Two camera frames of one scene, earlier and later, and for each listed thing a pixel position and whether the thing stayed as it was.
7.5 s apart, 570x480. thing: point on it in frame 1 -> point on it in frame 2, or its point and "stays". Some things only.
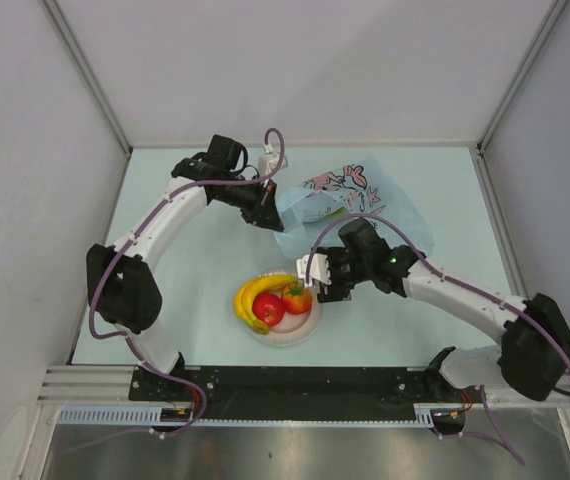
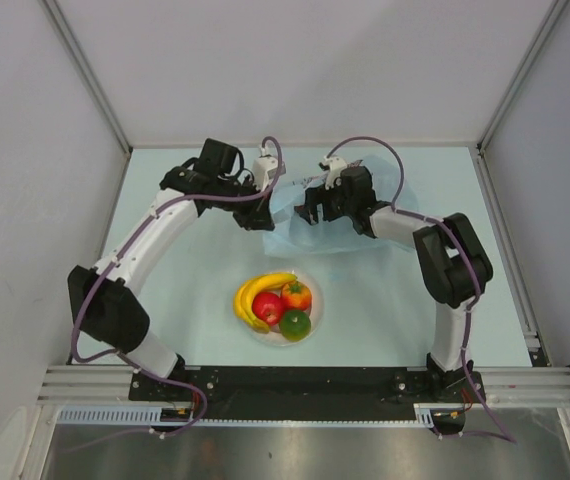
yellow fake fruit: [246, 292] stays
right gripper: [335, 291] -> [318, 195]
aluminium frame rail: [63, 385] stays
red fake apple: [269, 308] stays
